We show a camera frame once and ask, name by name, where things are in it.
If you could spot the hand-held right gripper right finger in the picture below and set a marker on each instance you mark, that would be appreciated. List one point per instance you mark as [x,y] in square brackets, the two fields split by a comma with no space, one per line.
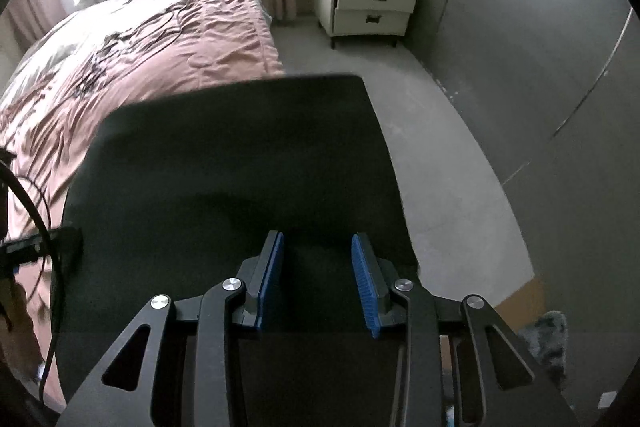
[362,277]

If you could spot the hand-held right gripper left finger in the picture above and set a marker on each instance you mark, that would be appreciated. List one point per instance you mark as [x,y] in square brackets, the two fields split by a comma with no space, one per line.
[272,272]

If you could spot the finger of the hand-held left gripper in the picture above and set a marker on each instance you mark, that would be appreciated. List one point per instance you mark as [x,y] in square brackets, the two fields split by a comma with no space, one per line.
[30,247]

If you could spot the black pants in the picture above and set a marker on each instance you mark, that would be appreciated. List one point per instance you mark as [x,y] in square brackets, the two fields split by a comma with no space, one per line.
[225,167]

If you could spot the white nightstand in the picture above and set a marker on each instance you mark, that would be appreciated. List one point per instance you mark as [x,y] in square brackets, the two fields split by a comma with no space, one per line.
[325,2]

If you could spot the grey wardrobe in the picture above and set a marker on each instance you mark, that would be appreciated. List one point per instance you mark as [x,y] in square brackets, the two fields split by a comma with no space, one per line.
[525,32]

